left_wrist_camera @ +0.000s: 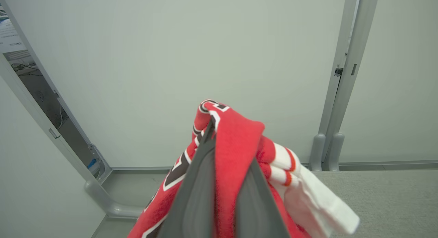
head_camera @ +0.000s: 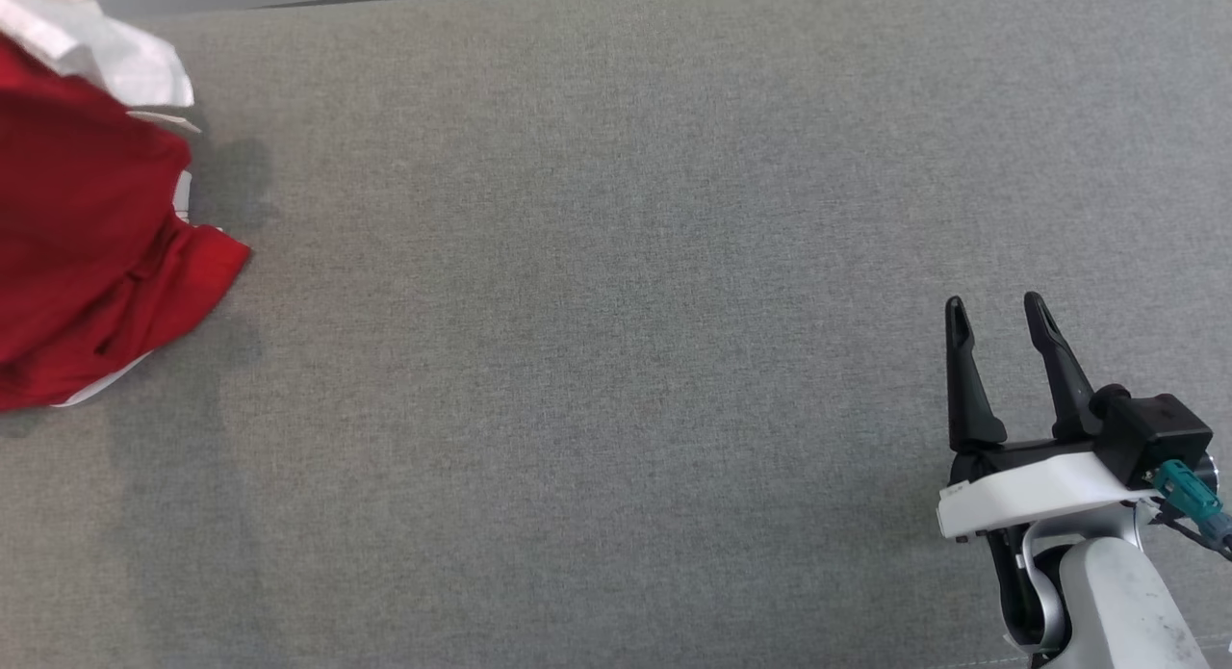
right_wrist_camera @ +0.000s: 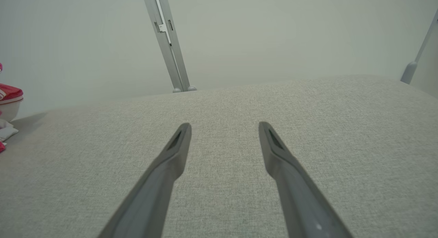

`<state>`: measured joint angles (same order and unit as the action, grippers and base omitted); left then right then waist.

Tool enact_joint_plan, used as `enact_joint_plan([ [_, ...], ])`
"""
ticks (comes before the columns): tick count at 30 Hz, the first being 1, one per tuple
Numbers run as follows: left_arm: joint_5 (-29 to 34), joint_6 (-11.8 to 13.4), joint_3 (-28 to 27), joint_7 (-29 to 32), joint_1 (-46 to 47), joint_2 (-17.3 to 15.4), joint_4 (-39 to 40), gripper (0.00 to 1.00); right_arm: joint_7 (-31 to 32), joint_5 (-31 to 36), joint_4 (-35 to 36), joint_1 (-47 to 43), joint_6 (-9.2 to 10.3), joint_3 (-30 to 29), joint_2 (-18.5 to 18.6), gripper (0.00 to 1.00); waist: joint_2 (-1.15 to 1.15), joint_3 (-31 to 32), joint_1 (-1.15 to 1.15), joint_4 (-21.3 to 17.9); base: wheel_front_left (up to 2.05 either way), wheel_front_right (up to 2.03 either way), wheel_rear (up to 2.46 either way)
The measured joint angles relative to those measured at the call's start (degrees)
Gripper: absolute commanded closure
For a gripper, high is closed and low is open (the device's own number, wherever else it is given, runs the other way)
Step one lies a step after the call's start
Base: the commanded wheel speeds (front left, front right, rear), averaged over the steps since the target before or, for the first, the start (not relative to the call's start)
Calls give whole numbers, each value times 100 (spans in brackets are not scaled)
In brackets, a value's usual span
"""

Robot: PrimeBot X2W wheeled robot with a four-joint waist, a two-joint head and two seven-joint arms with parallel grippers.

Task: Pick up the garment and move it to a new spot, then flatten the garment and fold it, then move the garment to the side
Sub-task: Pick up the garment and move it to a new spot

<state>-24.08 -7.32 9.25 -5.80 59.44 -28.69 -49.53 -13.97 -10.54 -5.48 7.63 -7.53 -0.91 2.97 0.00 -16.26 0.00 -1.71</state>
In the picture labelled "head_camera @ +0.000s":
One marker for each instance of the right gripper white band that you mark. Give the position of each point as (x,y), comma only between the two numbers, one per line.
(1039,491)

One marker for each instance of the red shorts white side stripes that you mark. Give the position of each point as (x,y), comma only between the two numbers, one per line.
(183,284)

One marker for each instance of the red t-shirt white sleeves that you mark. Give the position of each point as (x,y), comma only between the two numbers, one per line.
(115,63)

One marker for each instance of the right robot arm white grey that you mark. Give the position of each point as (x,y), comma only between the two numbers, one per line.
(1116,602)

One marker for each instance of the grey fabric sofa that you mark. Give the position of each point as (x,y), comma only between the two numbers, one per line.
(616,361)

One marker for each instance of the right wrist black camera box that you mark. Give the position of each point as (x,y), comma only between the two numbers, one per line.
(1155,433)

